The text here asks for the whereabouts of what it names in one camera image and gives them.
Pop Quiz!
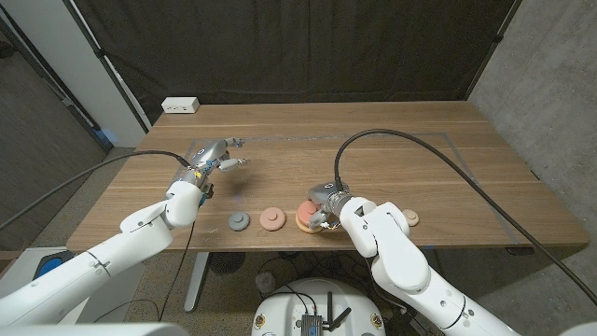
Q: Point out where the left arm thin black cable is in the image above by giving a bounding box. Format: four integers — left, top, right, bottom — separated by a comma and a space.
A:
157, 221, 197, 323

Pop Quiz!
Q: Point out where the red toy disc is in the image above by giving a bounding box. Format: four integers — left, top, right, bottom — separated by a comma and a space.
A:
297, 200, 327, 228

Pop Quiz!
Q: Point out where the arm thick black cable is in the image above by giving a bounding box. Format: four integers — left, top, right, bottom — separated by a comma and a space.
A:
0, 149, 192, 231
333, 128, 597, 307

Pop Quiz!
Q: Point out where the left arm thick black cable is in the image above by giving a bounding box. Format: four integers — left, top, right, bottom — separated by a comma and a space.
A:
0, 149, 192, 231

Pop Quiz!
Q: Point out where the blue foot pedal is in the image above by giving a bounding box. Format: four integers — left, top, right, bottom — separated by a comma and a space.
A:
33, 250, 76, 280

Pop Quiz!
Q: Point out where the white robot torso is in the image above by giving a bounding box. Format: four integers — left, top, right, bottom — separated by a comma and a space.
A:
0, 320, 597, 336

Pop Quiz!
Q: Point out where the black backdrop stand pole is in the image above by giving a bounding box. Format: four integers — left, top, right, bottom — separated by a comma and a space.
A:
465, 0, 522, 100
62, 0, 153, 134

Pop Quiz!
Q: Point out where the grey radio module with antennas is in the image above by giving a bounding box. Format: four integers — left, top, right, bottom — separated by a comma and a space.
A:
298, 291, 354, 336

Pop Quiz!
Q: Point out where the grey round floor object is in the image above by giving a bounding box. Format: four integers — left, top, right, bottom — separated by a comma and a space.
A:
255, 272, 277, 294

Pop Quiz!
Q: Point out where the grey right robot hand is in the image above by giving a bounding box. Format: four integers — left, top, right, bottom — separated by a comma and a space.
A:
306, 181, 358, 231

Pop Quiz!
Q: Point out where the white floor platform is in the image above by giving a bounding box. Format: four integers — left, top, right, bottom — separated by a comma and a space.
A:
8, 246, 146, 323

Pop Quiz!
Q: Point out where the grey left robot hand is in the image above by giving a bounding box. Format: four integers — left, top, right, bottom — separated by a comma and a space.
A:
179, 137, 251, 188

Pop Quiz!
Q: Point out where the grey toy disc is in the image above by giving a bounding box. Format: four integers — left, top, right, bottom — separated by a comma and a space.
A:
227, 211, 251, 232

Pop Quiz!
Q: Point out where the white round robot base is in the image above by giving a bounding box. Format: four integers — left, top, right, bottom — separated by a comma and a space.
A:
250, 277, 387, 336

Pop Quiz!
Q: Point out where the white power strip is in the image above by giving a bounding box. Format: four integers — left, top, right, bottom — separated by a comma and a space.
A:
160, 96, 201, 115

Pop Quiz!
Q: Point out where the large orange toy disc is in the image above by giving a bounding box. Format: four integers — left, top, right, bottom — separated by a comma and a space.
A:
295, 212, 327, 235

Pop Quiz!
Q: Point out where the black round floor fan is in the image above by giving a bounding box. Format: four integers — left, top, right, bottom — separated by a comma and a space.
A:
208, 251, 247, 275

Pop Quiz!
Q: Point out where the right arm thick black cable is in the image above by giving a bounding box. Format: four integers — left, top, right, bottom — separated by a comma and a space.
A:
333, 128, 597, 307

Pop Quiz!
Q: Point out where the black box on floor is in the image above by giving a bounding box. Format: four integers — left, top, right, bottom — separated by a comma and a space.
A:
385, 308, 421, 336

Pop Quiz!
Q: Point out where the pink toy disc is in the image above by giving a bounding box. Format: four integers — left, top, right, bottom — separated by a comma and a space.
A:
258, 206, 287, 232

